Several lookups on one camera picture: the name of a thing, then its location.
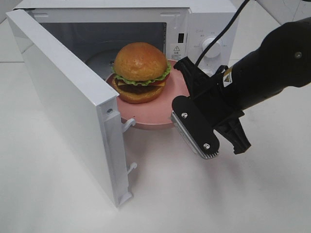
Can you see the glass microwave turntable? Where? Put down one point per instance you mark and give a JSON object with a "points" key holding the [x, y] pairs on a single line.
{"points": [[102, 62]]}

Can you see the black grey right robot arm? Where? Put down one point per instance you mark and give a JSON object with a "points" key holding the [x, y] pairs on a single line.
{"points": [[282, 60]]}

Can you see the white microwave door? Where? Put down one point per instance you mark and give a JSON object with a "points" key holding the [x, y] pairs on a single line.
{"points": [[81, 105]]}

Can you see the pink round plate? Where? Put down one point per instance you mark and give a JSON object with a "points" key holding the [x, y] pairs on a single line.
{"points": [[156, 114]]}

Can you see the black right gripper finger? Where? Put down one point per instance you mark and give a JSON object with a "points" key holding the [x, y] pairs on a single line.
{"points": [[194, 128]]}

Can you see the white upper microwave knob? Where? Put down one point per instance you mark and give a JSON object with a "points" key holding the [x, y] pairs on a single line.
{"points": [[215, 50]]}

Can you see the white lower microwave knob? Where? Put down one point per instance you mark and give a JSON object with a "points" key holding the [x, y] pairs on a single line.
{"points": [[209, 72]]}

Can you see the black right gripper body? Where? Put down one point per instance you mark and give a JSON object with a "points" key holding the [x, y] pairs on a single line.
{"points": [[205, 92]]}

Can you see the white microwave knob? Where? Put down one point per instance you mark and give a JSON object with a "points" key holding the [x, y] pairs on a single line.
{"points": [[209, 72], [215, 50]]}

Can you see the burger with lettuce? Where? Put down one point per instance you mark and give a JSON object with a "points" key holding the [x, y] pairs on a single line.
{"points": [[140, 72]]}

